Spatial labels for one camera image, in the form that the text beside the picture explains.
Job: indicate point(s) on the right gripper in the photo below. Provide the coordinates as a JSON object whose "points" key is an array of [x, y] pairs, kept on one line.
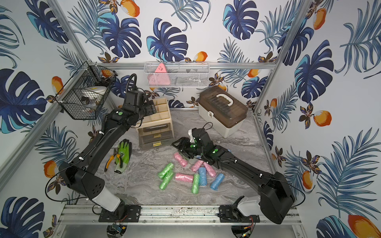
{"points": [[182, 146]]}

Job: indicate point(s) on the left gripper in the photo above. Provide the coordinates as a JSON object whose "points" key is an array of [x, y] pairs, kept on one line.
{"points": [[149, 108]]}

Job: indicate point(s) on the green bag roll three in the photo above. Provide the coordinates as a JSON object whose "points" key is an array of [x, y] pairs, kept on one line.
{"points": [[195, 183]]}

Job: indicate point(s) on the green bag roll two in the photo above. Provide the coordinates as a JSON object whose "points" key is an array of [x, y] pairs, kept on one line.
{"points": [[168, 177]]}

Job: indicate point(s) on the green bag roll one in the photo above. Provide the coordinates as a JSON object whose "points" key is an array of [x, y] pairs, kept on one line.
{"points": [[167, 168]]}

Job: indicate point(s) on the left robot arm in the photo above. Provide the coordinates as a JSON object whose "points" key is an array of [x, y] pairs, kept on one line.
{"points": [[79, 173]]}

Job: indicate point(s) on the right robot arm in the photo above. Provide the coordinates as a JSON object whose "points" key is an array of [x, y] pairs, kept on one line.
{"points": [[275, 194]]}

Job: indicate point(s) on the beige drawer organizer cabinet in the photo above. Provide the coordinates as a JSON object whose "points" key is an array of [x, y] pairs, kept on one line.
{"points": [[156, 130]]}

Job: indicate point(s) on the pink bag roll two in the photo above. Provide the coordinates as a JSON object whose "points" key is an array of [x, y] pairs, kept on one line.
{"points": [[197, 165]]}

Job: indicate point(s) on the pink bag roll one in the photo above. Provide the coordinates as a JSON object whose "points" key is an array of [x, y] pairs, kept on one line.
{"points": [[178, 157]]}

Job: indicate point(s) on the blue bag roll one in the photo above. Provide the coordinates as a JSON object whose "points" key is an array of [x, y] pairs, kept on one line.
{"points": [[202, 176]]}

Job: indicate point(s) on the pink bag roll three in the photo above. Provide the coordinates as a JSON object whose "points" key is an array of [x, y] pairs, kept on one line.
{"points": [[210, 170]]}

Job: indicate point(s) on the pink bag roll four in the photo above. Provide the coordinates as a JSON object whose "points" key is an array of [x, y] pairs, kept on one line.
{"points": [[183, 177]]}

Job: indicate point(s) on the pink triangle item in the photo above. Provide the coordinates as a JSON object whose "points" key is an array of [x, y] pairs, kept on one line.
{"points": [[160, 77]]}

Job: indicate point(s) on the brown lid storage box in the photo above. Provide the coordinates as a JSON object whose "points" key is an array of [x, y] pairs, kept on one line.
{"points": [[223, 110]]}

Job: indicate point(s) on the blue bag roll two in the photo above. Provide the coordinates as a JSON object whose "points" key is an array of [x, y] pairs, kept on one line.
{"points": [[217, 182]]}

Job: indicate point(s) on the green black work glove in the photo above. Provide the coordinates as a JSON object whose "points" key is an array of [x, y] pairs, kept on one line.
{"points": [[123, 156]]}

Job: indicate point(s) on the white mesh wall basket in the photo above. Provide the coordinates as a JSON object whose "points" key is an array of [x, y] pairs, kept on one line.
{"points": [[182, 74]]}

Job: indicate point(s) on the black wire wall basket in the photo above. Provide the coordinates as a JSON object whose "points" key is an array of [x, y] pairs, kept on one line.
{"points": [[88, 75]]}

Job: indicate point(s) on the yellow handled pliers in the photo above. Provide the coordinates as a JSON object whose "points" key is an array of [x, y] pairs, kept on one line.
{"points": [[112, 158]]}

